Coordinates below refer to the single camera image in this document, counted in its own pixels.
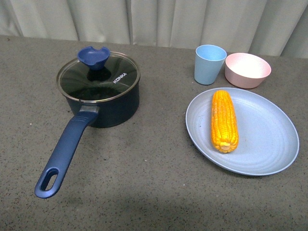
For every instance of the light blue cup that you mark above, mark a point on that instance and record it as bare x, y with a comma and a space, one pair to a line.
209, 60

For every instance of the white curtain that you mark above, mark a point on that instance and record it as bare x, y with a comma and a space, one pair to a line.
265, 27

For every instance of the pink bowl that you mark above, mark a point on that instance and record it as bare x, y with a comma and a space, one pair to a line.
245, 70

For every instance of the glass lid blue knob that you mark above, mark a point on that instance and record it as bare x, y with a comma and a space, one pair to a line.
97, 75

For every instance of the dark blue saucepan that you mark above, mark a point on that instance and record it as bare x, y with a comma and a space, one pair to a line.
98, 115

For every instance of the light blue plate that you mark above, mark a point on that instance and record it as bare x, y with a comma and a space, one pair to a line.
268, 140

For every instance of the yellow corn cob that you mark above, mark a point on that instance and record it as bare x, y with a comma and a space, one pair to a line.
224, 130

